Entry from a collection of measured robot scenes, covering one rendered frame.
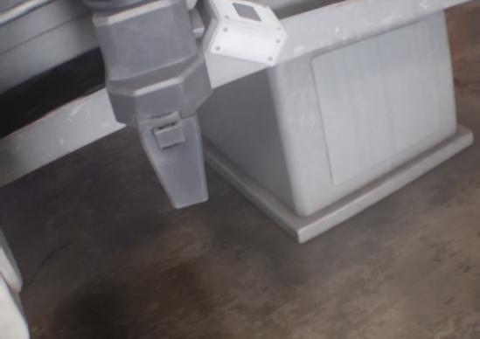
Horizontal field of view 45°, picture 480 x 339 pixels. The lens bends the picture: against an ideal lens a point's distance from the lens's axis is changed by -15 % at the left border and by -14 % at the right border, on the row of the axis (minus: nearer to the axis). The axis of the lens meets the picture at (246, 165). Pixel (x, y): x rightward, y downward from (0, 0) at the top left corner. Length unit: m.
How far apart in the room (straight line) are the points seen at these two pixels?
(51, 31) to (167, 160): 0.64
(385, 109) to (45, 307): 0.78
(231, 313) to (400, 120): 0.50
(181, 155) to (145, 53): 0.06
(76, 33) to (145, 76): 0.65
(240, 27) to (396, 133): 0.95
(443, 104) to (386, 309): 0.52
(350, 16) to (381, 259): 0.44
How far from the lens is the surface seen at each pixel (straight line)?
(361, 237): 1.20
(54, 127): 0.82
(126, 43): 0.33
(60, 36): 0.97
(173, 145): 0.35
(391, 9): 1.03
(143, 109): 0.33
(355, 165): 1.24
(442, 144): 1.39
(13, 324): 0.40
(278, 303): 1.10
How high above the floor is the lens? 0.74
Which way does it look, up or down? 30 degrees down
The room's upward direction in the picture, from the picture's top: 13 degrees counter-clockwise
